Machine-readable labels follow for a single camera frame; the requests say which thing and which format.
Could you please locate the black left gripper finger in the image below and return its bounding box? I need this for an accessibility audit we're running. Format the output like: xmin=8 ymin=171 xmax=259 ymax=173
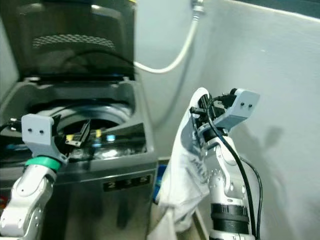
xmin=79 ymin=118 xmax=92 ymax=148

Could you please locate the white printed garment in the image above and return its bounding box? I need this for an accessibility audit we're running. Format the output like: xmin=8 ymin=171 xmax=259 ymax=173
xmin=154 ymin=87 xmax=212 ymax=235

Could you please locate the grey top-load washing machine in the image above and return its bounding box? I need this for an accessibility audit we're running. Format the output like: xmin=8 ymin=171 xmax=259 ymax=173
xmin=0 ymin=77 xmax=158 ymax=240

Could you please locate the black glossy washer control panel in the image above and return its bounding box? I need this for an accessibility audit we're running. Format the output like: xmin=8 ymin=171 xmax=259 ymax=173
xmin=0 ymin=125 xmax=143 ymax=161

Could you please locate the black number label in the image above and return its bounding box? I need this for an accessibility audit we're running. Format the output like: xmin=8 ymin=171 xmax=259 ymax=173
xmin=103 ymin=175 xmax=153 ymax=193

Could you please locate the red washer sticker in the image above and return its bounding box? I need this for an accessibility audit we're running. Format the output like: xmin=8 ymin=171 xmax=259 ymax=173
xmin=0 ymin=195 xmax=11 ymax=211

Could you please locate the dark transparent washer lid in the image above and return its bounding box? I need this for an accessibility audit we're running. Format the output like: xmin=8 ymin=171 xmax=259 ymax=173
xmin=14 ymin=0 xmax=137 ymax=81

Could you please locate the grey washer tub ring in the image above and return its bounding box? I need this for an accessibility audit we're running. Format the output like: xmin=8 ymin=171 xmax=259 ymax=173
xmin=25 ymin=102 xmax=123 ymax=133

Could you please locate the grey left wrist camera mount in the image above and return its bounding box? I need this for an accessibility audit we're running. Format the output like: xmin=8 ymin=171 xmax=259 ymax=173
xmin=21 ymin=113 xmax=69 ymax=164

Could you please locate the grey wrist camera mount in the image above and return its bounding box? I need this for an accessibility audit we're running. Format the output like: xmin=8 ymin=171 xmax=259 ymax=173
xmin=197 ymin=89 xmax=261 ymax=140
xmin=21 ymin=113 xmax=69 ymax=164

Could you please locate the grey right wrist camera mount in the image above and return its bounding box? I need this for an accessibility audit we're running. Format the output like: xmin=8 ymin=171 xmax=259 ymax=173
xmin=197 ymin=89 xmax=261 ymax=140

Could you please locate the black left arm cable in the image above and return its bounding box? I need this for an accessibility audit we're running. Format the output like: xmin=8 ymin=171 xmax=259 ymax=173
xmin=0 ymin=120 xmax=23 ymax=133

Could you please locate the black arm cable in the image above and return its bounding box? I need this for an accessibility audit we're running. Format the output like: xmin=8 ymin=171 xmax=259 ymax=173
xmin=205 ymin=100 xmax=265 ymax=240
xmin=0 ymin=120 xmax=23 ymax=133

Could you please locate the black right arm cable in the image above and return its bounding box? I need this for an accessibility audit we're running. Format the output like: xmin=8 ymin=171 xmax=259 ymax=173
xmin=205 ymin=100 xmax=265 ymax=240

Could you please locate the white water inlet hose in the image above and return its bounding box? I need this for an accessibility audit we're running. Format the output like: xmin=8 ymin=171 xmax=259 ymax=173
xmin=134 ymin=2 xmax=203 ymax=75

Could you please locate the dark window frame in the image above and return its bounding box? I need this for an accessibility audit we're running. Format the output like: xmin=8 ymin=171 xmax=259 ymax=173
xmin=230 ymin=0 xmax=320 ymax=21

